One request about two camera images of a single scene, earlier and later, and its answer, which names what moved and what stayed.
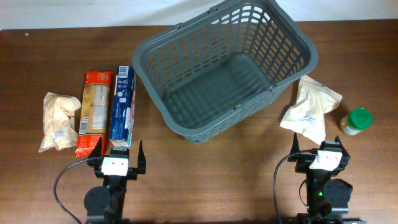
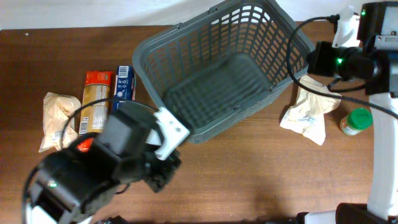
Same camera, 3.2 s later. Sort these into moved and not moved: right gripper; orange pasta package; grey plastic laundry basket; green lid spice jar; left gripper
Moved: left gripper; right gripper
Not moved: orange pasta package; green lid spice jar; grey plastic laundry basket
